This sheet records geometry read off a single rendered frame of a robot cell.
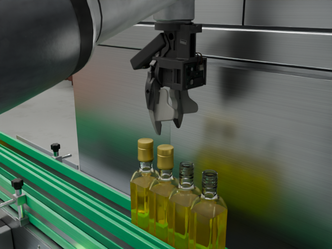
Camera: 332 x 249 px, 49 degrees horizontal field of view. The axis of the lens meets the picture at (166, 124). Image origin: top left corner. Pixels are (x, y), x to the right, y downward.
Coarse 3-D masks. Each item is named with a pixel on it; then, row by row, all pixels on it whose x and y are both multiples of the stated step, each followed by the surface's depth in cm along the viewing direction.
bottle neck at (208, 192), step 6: (204, 174) 67; (210, 174) 69; (216, 174) 67; (204, 180) 68; (210, 180) 67; (216, 180) 68; (204, 186) 68; (210, 186) 67; (216, 186) 68; (204, 192) 68; (210, 192) 68; (216, 192) 69; (210, 198) 68
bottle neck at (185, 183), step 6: (186, 162) 73; (180, 168) 71; (186, 168) 71; (192, 168) 71; (180, 174) 72; (186, 174) 71; (192, 174) 72; (180, 180) 72; (186, 180) 71; (192, 180) 72; (180, 186) 72; (186, 186) 72; (192, 186) 73
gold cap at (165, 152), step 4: (164, 144) 76; (160, 148) 74; (164, 148) 74; (168, 148) 74; (172, 148) 74; (160, 152) 74; (164, 152) 74; (168, 152) 74; (172, 152) 75; (160, 156) 74; (164, 156) 74; (168, 156) 74; (172, 156) 75; (160, 160) 75; (164, 160) 74; (168, 160) 74; (172, 160) 75; (160, 164) 75; (164, 164) 74; (168, 164) 75; (172, 164) 75; (160, 168) 75; (164, 168) 75; (168, 168) 75
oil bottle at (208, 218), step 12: (192, 204) 70; (204, 204) 68; (216, 204) 68; (192, 216) 70; (204, 216) 68; (216, 216) 68; (192, 228) 71; (204, 228) 68; (216, 228) 69; (192, 240) 72; (204, 240) 69; (216, 240) 70
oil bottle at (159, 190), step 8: (152, 184) 77; (160, 184) 75; (168, 184) 75; (176, 184) 76; (152, 192) 77; (160, 192) 75; (168, 192) 75; (152, 200) 78; (160, 200) 76; (152, 208) 78; (160, 208) 76; (152, 216) 79; (160, 216) 77; (152, 224) 79; (160, 224) 78; (152, 232) 80; (160, 232) 78
